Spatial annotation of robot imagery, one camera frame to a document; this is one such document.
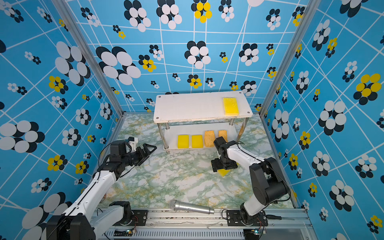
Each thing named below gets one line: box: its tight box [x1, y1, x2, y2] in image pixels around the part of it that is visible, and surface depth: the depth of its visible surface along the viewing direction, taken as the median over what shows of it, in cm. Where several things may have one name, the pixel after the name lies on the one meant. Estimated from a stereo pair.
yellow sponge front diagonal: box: [217, 168, 231, 178], surface depth 90 cm
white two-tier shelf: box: [153, 91, 253, 151], surface depth 81 cm
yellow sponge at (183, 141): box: [177, 134, 190, 149], surface depth 96 cm
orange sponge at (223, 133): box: [218, 130, 228, 143], surface depth 98 cm
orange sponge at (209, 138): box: [204, 130, 216, 148], surface depth 96 cm
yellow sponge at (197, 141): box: [191, 135, 204, 149], surface depth 96 cm
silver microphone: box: [169, 199, 215, 215], surface depth 75 cm
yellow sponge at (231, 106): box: [223, 97, 239, 116], surface depth 76 cm
